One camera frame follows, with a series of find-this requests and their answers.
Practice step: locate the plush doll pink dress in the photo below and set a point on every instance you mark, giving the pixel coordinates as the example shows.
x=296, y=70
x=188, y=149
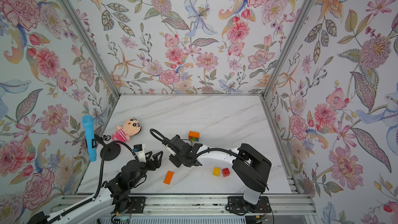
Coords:
x=130, y=128

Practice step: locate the orange tall long brick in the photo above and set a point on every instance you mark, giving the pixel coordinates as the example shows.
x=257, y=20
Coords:
x=194, y=134

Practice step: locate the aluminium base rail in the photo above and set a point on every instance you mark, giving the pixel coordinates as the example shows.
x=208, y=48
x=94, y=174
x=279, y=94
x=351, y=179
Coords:
x=206, y=205

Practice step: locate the red square brick right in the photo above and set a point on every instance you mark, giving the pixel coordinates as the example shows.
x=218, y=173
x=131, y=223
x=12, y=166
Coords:
x=225, y=172

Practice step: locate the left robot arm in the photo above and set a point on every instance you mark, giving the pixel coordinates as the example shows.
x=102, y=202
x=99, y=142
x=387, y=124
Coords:
x=113, y=196

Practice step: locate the blue toy microphone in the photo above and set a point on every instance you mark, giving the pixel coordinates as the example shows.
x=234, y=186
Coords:
x=88, y=124

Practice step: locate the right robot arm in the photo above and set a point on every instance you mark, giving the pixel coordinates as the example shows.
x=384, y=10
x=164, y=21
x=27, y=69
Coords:
x=251, y=167

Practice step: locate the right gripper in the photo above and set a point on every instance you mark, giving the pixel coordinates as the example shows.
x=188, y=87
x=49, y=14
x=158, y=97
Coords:
x=174, y=160

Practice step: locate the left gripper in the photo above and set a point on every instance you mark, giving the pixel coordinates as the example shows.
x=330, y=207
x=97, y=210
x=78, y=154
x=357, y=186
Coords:
x=158, y=163

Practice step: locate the yellow square brick right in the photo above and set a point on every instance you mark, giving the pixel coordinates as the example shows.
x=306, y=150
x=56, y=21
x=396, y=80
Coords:
x=216, y=172

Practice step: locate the orange flat brick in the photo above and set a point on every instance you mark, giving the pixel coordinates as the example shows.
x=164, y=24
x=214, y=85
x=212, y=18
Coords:
x=168, y=177

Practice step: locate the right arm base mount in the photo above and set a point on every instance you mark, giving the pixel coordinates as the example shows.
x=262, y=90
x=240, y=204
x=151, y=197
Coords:
x=237, y=205

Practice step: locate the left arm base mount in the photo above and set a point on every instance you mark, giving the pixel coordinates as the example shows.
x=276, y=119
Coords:
x=129, y=205

